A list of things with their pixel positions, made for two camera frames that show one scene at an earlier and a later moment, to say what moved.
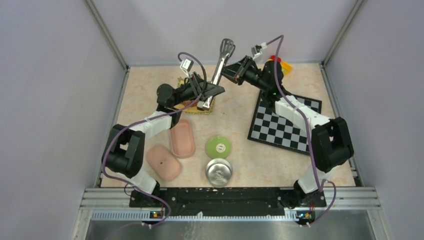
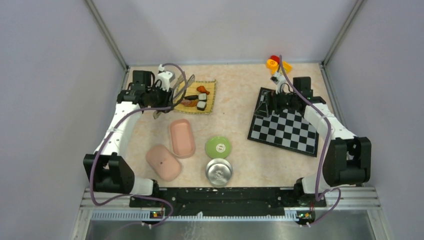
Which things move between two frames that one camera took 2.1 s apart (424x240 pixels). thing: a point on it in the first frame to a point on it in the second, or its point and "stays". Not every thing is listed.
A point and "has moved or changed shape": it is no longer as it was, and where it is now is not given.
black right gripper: [239, 69] to [265, 108]
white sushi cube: [200, 104] has moved or changed shape
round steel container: [218, 172] stays
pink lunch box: [182, 139] stays
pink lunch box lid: [164, 163] stays
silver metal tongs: [227, 48] has moved or changed shape
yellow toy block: [285, 67] stays
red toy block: [273, 57] stays
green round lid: [218, 147] stays
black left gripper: [200, 88] to [167, 100]
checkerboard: [268, 128] stays
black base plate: [227, 202] stays
